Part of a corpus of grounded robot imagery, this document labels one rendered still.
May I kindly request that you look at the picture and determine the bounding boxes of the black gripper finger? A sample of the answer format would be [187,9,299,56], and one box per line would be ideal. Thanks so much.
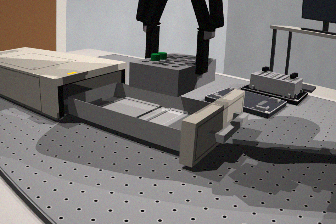
[136,0,168,58]
[191,0,224,75]

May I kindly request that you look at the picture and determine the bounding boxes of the grey perforated block with round holes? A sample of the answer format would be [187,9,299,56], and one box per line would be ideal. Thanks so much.
[250,70,303,98]
[129,53,216,97]

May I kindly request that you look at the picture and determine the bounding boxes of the grey perforated base plate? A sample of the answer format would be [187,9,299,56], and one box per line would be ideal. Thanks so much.
[0,95,336,224]

